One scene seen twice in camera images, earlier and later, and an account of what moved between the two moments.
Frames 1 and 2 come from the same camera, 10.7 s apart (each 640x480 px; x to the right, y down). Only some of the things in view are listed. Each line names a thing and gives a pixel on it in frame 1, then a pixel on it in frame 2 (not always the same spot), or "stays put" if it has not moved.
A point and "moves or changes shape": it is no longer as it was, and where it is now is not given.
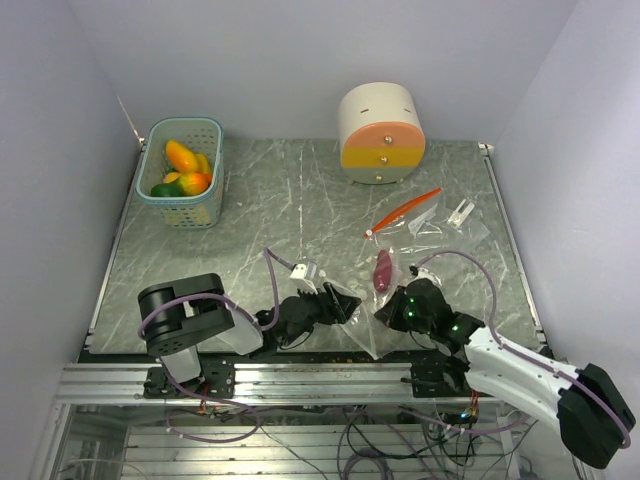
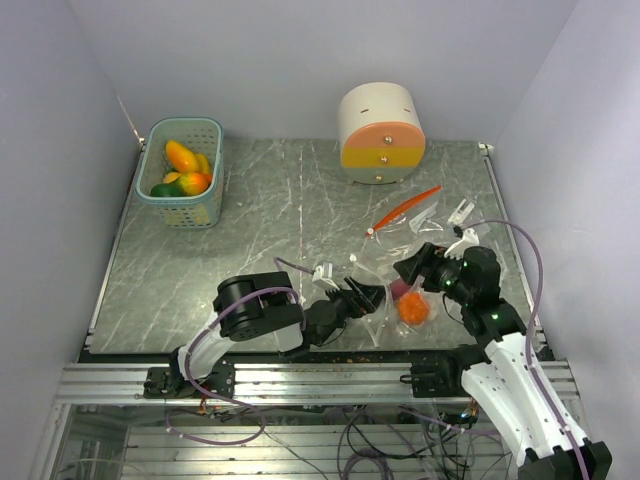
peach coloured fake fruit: [170, 177] stays put
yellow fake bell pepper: [201, 163] stays put
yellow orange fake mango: [184, 160] stays put
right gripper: [389, 314] → [426, 260]
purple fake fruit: [382, 270] moves or changes shape
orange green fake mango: [194, 183] stays put
